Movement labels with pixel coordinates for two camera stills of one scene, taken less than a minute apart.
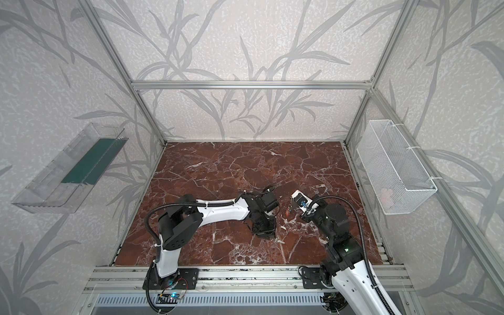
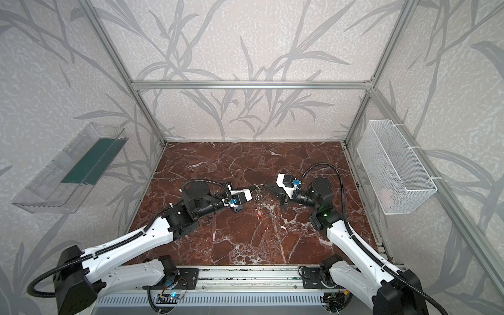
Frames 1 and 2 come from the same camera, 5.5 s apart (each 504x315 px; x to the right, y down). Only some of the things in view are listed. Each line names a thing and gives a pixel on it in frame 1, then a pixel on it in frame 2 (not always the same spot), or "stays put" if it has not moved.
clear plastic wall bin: [66, 182] stays put
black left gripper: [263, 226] to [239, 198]
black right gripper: [312, 214] to [284, 193]
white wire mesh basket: [397, 179] stays put
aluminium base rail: [252, 279] stays put
